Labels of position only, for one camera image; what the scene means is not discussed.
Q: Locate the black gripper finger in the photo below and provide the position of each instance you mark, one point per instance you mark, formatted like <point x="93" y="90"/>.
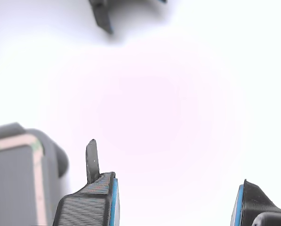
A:
<point x="88" y="207"/>
<point x="253" y="204"/>

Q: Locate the dark gray flat plate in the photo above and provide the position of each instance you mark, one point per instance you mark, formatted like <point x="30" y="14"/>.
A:
<point x="55" y="155"/>

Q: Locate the beige adhesive frame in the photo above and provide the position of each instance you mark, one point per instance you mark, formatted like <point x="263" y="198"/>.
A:
<point x="10" y="141"/>

